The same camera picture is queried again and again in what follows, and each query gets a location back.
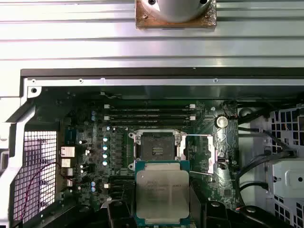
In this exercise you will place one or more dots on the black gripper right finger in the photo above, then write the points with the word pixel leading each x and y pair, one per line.
pixel 198 209

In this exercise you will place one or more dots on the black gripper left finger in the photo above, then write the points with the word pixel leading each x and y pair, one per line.
pixel 118 213

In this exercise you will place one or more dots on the silver-topped CPU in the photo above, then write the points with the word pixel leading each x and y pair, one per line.
pixel 162 190

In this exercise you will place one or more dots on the metal socket cover frame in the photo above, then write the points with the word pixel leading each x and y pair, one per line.
pixel 213 154

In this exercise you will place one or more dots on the CPU socket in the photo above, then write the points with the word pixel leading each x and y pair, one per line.
pixel 159 145

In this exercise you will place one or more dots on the RAM slot with black latches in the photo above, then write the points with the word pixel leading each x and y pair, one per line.
pixel 152 115
pixel 152 124

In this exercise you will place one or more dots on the silver internal USB port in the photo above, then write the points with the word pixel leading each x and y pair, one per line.
pixel 221 161

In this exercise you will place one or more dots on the silver port block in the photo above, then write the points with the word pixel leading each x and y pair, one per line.
pixel 68 152
pixel 66 172
pixel 66 163

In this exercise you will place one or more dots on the green motherboard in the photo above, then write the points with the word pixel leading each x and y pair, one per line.
pixel 229 147

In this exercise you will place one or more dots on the silver coin battery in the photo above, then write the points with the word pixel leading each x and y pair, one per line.
pixel 222 121

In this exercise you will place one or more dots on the blue port connector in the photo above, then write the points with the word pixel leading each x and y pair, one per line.
pixel 72 135

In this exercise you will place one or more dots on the metal drive cage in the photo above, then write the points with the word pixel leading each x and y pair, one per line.
pixel 288 177

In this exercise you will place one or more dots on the black and silver PC case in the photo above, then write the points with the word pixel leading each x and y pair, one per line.
pixel 166 82

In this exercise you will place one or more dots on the brown square base plate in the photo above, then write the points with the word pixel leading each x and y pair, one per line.
pixel 175 25

